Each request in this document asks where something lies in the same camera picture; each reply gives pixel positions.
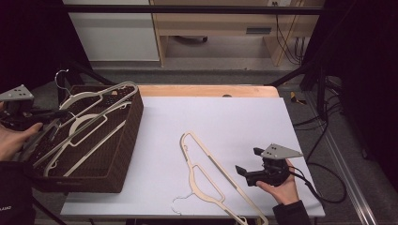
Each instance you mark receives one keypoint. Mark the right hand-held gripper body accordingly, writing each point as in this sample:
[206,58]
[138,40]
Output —
[278,151]

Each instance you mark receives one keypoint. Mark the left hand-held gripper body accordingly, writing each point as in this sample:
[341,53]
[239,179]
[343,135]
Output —
[17,92]

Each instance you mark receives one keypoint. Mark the beige hanger with metal hook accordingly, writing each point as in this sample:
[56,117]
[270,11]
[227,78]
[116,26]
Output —
[200,175]
[78,97]
[83,118]

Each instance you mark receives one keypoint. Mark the brown woven plastic basket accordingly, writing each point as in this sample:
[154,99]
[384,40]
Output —
[119,150]

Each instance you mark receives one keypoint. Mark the person's right hand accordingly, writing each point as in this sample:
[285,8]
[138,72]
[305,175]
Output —
[286,192]

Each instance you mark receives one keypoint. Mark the person's left hand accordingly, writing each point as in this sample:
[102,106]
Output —
[12,143]

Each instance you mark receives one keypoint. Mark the black metal stand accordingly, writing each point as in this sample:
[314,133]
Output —
[62,81]
[320,90]

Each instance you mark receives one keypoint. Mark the white table sheet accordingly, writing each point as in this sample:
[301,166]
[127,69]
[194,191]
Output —
[225,125]

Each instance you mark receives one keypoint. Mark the dark curtain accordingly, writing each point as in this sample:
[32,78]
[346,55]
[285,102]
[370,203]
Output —
[366,78]
[31,47]

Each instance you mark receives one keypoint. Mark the yellow and black tool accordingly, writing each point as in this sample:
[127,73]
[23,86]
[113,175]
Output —
[295,98]

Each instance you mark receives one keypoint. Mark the white cabinet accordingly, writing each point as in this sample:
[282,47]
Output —
[115,34]

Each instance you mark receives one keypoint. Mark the dark chair base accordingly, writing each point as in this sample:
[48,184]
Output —
[191,39]

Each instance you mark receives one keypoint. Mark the light wooden desk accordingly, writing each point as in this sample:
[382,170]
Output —
[212,23]

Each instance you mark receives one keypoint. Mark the black horizontal bar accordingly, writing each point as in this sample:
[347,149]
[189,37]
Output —
[187,9]

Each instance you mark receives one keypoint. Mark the aluminium rail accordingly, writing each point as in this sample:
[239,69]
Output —
[347,175]

